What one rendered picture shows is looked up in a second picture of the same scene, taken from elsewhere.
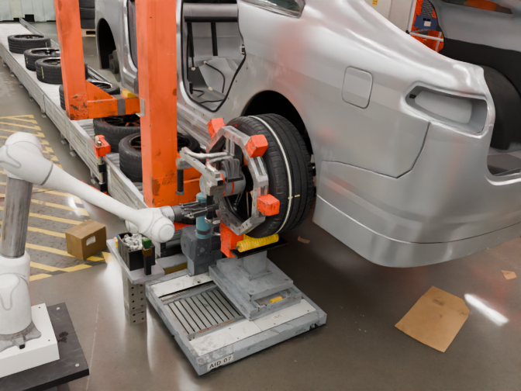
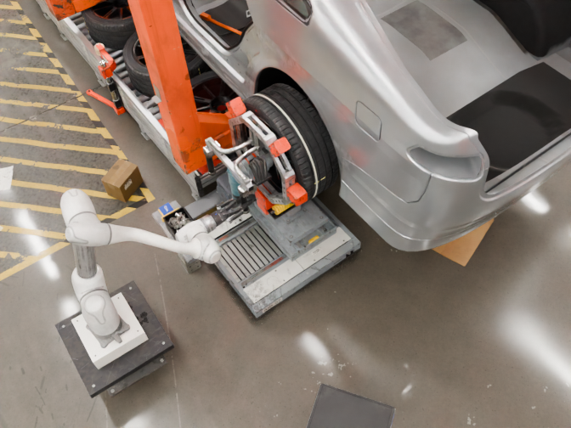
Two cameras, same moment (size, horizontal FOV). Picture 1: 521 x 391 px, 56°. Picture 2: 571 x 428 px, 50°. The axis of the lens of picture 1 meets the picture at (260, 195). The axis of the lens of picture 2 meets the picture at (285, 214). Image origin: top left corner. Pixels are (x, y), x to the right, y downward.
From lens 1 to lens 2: 1.53 m
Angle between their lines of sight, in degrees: 29
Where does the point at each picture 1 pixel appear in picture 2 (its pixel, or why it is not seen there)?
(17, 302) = (108, 317)
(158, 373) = (223, 319)
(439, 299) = not seen: hidden behind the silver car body
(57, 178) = (117, 238)
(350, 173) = (368, 179)
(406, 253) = (419, 244)
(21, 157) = (87, 236)
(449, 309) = not seen: hidden behind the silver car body
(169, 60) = (176, 53)
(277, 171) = (302, 166)
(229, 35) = not seen: outside the picture
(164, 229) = (213, 256)
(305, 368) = (343, 298)
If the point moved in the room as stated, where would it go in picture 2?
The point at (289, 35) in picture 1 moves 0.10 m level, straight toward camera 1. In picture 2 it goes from (299, 37) to (299, 52)
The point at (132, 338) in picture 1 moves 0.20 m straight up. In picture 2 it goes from (193, 287) to (188, 272)
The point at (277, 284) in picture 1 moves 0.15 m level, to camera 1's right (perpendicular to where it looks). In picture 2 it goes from (313, 224) to (336, 223)
